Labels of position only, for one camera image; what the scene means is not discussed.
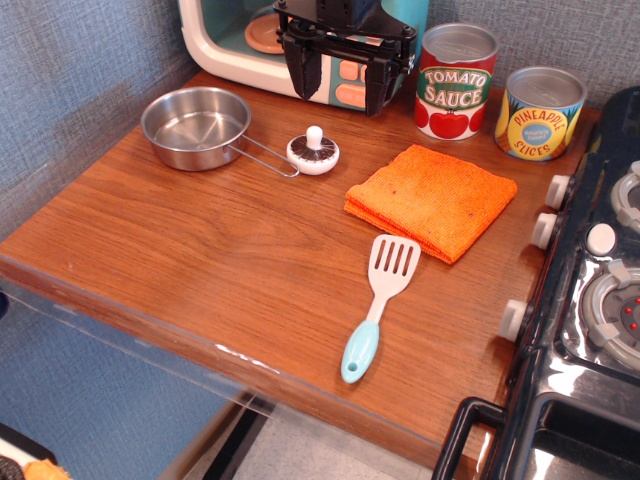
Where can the tomato sauce can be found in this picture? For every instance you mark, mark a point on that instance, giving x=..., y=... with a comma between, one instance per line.
x=454, y=78

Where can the white toy mushroom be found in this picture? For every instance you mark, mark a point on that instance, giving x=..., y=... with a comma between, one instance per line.
x=313, y=153

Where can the folded orange cloth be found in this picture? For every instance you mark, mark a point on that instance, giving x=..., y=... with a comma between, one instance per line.
x=443, y=203

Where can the white spatula teal handle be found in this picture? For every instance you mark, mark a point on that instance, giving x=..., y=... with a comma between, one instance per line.
x=392, y=263

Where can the pineapple slices can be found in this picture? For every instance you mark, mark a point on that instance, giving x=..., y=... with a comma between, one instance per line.
x=540, y=109

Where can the white stove knob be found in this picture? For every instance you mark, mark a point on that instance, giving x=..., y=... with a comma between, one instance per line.
x=512, y=319
x=543, y=230
x=557, y=190

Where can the white stove knob top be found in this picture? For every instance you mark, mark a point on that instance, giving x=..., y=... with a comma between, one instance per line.
x=557, y=190

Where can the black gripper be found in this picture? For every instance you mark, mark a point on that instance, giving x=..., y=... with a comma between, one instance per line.
x=361, y=31

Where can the toy microwave oven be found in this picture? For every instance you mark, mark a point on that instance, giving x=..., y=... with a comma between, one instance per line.
x=214, y=35

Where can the black toy stove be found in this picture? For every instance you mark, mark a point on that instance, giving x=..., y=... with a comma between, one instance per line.
x=573, y=386

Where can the small metal pot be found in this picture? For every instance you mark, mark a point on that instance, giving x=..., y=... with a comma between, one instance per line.
x=204, y=128

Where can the white stove knob middle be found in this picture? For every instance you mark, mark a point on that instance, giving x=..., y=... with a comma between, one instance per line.
x=543, y=230

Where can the orange black object corner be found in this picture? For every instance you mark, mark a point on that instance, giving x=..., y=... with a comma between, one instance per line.
x=23, y=458

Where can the orange plate in microwave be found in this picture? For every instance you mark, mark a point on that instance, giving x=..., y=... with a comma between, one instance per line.
x=261, y=34

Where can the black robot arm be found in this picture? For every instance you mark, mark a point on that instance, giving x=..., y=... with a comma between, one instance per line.
x=359, y=31

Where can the white stove knob bottom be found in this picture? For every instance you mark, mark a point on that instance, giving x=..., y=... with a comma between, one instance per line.
x=512, y=319

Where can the black oven door handle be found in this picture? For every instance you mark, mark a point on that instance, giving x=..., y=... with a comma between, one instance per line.
x=471, y=411

